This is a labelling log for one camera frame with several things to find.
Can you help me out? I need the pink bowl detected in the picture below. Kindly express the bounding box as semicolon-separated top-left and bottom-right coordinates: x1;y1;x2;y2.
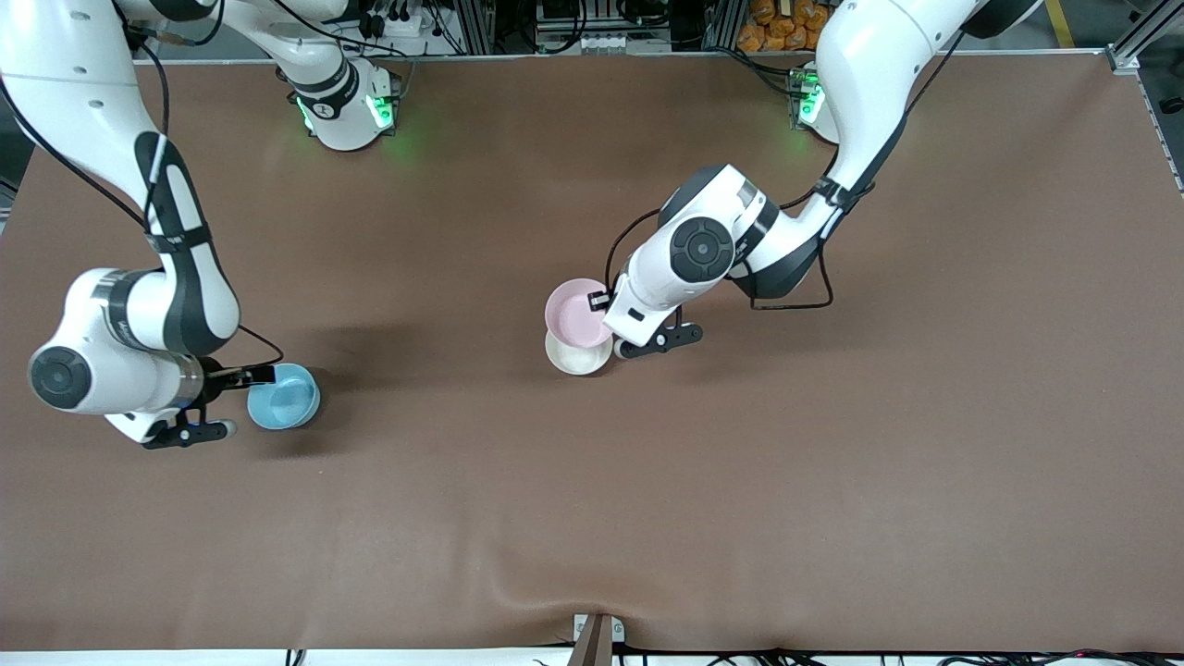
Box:
545;277;614;350

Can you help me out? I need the blue bowl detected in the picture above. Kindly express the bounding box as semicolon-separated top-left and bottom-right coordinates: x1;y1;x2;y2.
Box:
247;363;321;431

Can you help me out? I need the white bowl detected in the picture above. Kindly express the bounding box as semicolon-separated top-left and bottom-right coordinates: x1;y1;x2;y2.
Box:
545;328;614;376

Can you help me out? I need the brown table cover mat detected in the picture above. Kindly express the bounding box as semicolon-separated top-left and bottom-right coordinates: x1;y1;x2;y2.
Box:
0;51;1184;653

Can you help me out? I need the white terminal block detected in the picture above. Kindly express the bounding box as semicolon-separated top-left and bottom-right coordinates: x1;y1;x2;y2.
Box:
578;33;672;54

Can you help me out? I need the bag of orange items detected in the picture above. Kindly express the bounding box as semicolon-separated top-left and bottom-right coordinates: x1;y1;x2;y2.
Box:
738;0;838;53

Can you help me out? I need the white power strip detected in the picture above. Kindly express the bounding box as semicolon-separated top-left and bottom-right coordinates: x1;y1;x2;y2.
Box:
370;7;428;38

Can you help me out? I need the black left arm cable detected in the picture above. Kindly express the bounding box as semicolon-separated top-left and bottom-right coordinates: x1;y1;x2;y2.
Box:
604;28;963;313

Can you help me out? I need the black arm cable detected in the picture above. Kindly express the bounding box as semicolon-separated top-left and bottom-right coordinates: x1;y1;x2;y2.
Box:
0;0;285;371
604;28;963;313

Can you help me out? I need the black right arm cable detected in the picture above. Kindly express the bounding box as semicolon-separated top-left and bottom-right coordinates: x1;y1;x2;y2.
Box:
0;0;285;371

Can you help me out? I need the aluminium frame profile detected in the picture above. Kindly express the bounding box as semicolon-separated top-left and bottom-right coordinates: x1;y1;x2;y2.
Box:
1105;0;1184;75
453;0;497;55
703;0;746;52

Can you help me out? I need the metal table clamp bracket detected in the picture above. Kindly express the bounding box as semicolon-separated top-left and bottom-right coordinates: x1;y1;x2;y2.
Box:
573;613;626;666

